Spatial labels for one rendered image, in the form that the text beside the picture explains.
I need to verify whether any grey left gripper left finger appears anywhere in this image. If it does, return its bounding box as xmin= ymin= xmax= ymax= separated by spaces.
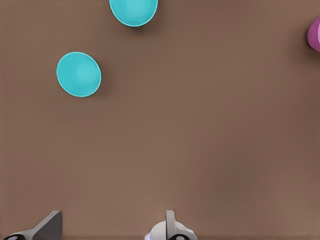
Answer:
xmin=0 ymin=209 xmax=63 ymax=240

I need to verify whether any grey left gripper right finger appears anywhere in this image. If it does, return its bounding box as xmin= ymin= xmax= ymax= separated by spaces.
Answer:
xmin=144 ymin=209 xmax=198 ymax=240

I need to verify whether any blue bowl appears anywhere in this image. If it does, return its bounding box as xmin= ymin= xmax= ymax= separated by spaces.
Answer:
xmin=108 ymin=0 xmax=159 ymax=28
xmin=56 ymin=51 xmax=102 ymax=98

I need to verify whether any pink bowl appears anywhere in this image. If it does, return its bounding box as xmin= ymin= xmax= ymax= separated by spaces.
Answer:
xmin=306 ymin=16 xmax=320 ymax=52

